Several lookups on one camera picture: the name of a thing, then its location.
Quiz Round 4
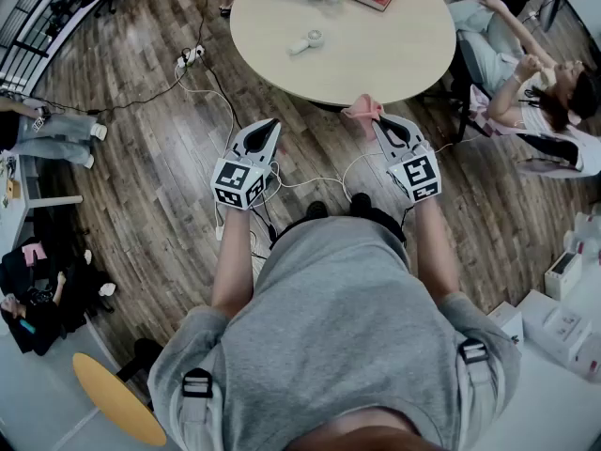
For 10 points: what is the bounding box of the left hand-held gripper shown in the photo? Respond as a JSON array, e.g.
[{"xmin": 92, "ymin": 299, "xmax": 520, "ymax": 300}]
[{"xmin": 210, "ymin": 118, "xmax": 283, "ymax": 211}]

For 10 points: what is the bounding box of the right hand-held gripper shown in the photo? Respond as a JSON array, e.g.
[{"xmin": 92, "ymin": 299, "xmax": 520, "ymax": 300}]
[{"xmin": 370, "ymin": 113, "xmax": 442, "ymax": 204}]

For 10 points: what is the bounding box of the white handheld fan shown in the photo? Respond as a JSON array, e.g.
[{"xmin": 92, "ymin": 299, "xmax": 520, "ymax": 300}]
[{"xmin": 286, "ymin": 28, "xmax": 333, "ymax": 56}]

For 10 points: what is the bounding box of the person's right forearm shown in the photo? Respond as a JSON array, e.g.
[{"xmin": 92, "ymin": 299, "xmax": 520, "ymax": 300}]
[{"xmin": 412, "ymin": 199, "xmax": 464, "ymax": 307}]

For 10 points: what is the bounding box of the person's left forearm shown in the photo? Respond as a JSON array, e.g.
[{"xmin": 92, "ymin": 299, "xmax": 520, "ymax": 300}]
[{"xmin": 210, "ymin": 207, "xmax": 257, "ymax": 319}]

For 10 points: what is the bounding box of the pink checked cloth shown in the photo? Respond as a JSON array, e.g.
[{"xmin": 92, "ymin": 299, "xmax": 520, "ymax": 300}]
[{"xmin": 469, "ymin": 85, "xmax": 517, "ymax": 138}]

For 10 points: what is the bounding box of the white power strip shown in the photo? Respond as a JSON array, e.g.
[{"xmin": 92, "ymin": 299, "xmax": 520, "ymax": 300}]
[{"xmin": 176, "ymin": 44, "xmax": 207, "ymax": 69}]

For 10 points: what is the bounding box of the person's grey shirt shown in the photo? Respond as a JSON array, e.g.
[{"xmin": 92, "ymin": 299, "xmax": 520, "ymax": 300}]
[{"xmin": 147, "ymin": 216, "xmax": 522, "ymax": 451}]

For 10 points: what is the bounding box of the white box dark top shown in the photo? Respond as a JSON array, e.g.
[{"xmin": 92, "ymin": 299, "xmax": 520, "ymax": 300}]
[{"xmin": 544, "ymin": 251, "xmax": 583, "ymax": 300}]

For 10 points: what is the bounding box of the white printed carton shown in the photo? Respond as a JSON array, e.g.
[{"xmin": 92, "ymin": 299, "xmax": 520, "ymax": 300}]
[{"xmin": 487, "ymin": 301, "xmax": 525, "ymax": 347}]

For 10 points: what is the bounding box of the white flat carton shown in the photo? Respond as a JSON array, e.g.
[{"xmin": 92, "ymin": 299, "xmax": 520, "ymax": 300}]
[{"xmin": 520, "ymin": 288, "xmax": 593, "ymax": 365}]

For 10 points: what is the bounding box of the black metal railing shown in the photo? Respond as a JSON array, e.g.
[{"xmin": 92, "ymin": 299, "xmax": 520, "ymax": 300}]
[{"xmin": 0, "ymin": 0, "xmax": 71, "ymax": 82}]

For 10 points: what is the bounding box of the yellow round table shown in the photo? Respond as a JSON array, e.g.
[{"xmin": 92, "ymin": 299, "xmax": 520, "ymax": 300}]
[{"xmin": 72, "ymin": 352, "xmax": 168, "ymax": 448}]

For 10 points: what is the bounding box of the white cable with adapter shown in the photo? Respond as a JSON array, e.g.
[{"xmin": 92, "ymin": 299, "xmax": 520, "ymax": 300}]
[{"xmin": 174, "ymin": 61, "xmax": 243, "ymax": 242}]

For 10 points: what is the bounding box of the black floor cable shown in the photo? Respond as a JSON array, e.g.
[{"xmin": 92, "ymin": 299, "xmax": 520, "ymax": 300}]
[
  {"xmin": 190, "ymin": 0, "xmax": 222, "ymax": 54},
  {"xmin": 27, "ymin": 66, "xmax": 189, "ymax": 115}
]

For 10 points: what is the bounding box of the grey strap with buckle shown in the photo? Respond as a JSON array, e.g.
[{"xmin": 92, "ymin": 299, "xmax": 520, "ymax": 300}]
[
  {"xmin": 180, "ymin": 367, "xmax": 226, "ymax": 451},
  {"xmin": 457, "ymin": 338, "xmax": 499, "ymax": 451}
]

